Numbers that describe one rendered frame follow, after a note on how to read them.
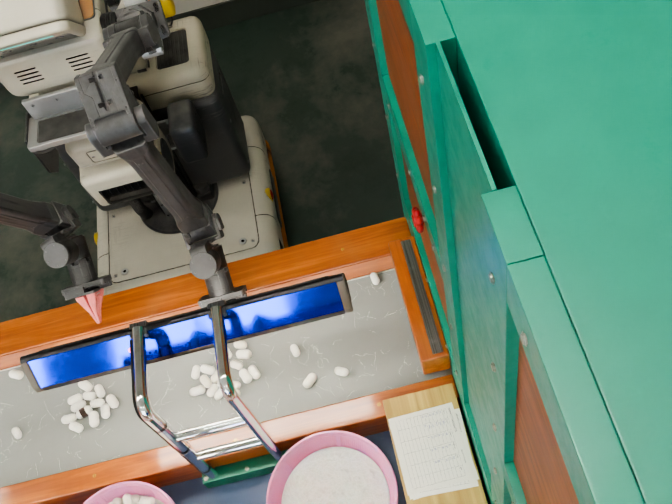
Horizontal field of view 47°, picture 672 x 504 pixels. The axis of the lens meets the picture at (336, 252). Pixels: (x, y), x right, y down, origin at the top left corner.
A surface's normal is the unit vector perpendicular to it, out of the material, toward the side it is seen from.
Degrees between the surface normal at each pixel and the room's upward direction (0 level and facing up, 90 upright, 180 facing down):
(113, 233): 0
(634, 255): 0
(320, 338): 0
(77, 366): 58
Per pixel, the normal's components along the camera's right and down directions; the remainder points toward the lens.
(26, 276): -0.18, -0.52
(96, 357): 0.07, 0.41
